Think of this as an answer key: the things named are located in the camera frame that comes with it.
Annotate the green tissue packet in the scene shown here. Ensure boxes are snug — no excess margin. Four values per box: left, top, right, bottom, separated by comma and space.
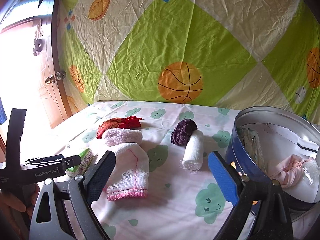
66, 148, 96, 177

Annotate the white pink-trimmed gauze cloth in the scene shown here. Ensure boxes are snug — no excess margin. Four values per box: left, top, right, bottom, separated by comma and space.
104, 142, 149, 201

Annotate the pink fluffy sock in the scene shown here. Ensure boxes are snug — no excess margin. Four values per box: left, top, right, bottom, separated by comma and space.
102, 128, 143, 146

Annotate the red gold drawstring pouch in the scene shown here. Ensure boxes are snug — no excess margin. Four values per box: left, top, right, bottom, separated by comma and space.
97, 116, 143, 139

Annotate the purple velvet scrunchie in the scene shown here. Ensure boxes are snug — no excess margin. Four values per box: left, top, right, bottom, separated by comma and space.
171, 119, 197, 146

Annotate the person's left hand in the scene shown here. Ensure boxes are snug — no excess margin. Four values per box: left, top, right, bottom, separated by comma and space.
1, 184, 40, 239

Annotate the pink fabric in tin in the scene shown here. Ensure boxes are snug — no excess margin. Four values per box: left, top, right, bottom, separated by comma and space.
267, 154, 314, 189

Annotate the clear plastic bag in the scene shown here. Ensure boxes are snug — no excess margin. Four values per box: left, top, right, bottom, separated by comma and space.
302, 158, 319, 185

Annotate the round blue metal tin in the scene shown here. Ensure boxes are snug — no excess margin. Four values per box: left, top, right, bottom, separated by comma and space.
225, 106, 319, 221

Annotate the wooden door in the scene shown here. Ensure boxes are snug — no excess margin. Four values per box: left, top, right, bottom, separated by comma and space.
0, 0, 73, 156

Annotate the cloud print bed sheet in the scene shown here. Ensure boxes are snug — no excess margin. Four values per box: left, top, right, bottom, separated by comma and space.
22, 100, 320, 240

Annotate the brass door knob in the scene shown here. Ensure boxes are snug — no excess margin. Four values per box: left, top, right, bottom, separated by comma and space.
44, 70, 66, 85

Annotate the green basketball print sheet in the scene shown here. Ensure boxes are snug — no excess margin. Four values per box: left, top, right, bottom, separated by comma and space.
57, 0, 319, 124

